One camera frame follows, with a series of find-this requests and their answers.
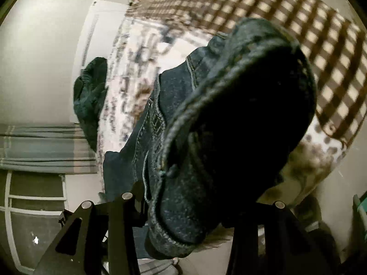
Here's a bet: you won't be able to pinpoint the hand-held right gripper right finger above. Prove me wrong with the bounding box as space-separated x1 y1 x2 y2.
225 201 345 275

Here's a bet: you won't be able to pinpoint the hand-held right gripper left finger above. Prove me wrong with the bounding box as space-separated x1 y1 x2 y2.
33 192 141 275

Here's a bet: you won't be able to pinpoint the blue jeans pants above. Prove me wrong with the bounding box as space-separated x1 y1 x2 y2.
103 17 317 260

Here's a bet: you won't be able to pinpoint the white framed window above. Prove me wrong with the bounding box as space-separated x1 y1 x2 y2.
0 169 68 272

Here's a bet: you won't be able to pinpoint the green striped curtain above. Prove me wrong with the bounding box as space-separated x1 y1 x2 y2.
0 124 98 175

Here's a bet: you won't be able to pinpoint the dark green jacket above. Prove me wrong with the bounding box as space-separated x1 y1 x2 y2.
73 57 108 153

